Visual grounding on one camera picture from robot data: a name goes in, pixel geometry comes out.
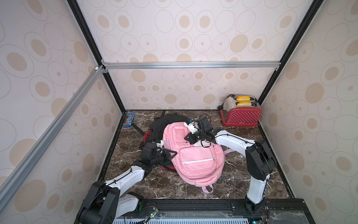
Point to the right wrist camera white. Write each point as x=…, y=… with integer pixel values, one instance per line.
x=191, y=125

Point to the red polka dot toaster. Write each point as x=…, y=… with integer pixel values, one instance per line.
x=234, y=116

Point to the yellow toast slice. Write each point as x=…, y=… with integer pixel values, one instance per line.
x=243, y=98
x=244, y=104

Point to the front yellow toast slice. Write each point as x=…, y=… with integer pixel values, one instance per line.
x=244, y=104

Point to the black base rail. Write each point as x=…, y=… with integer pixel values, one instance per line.
x=208, y=211

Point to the pink backpack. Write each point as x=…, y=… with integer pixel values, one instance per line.
x=200, y=165

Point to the diagonal aluminium bar left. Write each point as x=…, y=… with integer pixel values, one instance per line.
x=27, y=164

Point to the horizontal aluminium bar rear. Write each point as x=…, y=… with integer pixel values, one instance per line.
x=192, y=65

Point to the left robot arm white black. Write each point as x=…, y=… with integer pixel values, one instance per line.
x=105, y=201

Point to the blue candy packet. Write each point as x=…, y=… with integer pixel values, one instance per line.
x=129, y=119

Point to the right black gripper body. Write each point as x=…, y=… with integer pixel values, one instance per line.
x=193, y=136

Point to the black frame post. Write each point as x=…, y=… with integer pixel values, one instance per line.
x=302, y=28
x=81, y=21

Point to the rear yellow toast slice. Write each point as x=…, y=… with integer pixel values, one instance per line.
x=243, y=98

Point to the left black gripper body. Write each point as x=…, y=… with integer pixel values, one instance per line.
x=162, y=158

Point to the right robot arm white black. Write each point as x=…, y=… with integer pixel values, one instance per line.
x=259, y=158

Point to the black backpack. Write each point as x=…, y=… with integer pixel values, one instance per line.
x=156, y=129

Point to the red backpack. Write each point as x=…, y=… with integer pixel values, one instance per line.
x=167, y=168

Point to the black frame post right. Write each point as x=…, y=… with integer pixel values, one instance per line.
x=302, y=28

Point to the black frame post left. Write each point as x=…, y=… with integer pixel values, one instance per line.
x=81, y=21

